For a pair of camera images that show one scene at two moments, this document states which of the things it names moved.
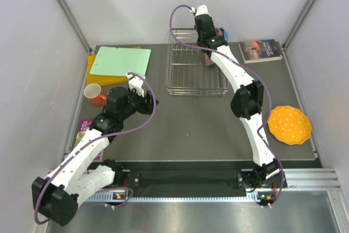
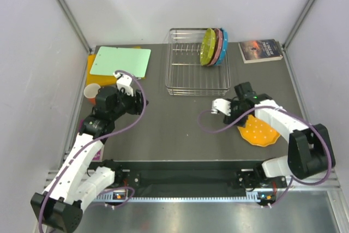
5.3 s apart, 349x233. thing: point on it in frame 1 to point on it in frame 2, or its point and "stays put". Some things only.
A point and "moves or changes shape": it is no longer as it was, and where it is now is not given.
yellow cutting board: x=101 y=79 stays put
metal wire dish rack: x=186 y=72 stays put
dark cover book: x=260 y=51 stays put
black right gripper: x=214 y=34 to x=228 y=120
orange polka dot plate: x=289 y=125 moves or changes shape
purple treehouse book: x=84 y=125 stays put
